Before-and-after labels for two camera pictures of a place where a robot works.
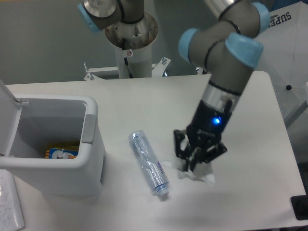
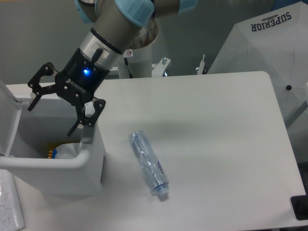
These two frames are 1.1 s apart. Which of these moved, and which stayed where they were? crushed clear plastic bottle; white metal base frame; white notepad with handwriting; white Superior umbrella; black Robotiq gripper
Moved: black Robotiq gripper
Stayed: crushed clear plastic bottle; white metal base frame; white Superior umbrella; white notepad with handwriting
